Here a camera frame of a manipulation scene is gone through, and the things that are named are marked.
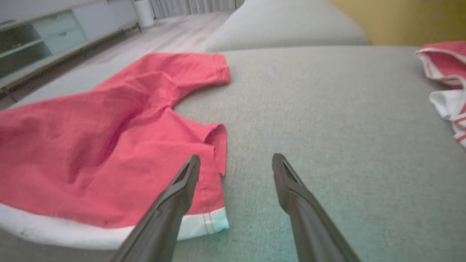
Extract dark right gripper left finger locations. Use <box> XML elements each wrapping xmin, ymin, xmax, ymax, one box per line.
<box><xmin>109</xmin><ymin>154</ymin><xmax>201</xmax><ymax>262</ymax></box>

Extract yellow sofa cushion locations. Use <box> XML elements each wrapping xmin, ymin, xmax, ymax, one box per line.
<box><xmin>329</xmin><ymin>0</ymin><xmax>466</xmax><ymax>47</ymax></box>

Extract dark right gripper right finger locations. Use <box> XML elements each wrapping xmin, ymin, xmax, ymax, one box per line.
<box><xmin>272</xmin><ymin>153</ymin><xmax>361</xmax><ymax>262</ymax></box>

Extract pale low TV cabinet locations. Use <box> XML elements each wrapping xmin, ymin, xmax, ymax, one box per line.
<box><xmin>0</xmin><ymin>0</ymin><xmax>142</xmax><ymax>93</ymax></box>

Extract red jersey with white sleeves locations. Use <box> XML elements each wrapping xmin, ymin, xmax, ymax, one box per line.
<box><xmin>414</xmin><ymin>40</ymin><xmax>466</xmax><ymax>149</ymax></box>

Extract red shorts with white trim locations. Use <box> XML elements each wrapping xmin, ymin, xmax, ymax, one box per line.
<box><xmin>0</xmin><ymin>52</ymin><xmax>231</xmax><ymax>250</ymax></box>

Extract small grey sofa cushion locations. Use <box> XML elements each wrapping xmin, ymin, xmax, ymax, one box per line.
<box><xmin>205</xmin><ymin>0</ymin><xmax>372</xmax><ymax>52</ymax></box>

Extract grey fabric sofa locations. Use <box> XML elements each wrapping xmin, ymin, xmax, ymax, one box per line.
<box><xmin>0</xmin><ymin>45</ymin><xmax>466</xmax><ymax>262</ymax></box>

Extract white cylindrical bin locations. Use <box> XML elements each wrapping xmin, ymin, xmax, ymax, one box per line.
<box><xmin>133</xmin><ymin>0</ymin><xmax>155</xmax><ymax>28</ymax></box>

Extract grey pleated curtain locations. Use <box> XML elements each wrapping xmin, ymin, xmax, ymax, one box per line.
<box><xmin>149</xmin><ymin>0</ymin><xmax>245</xmax><ymax>19</ymax></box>

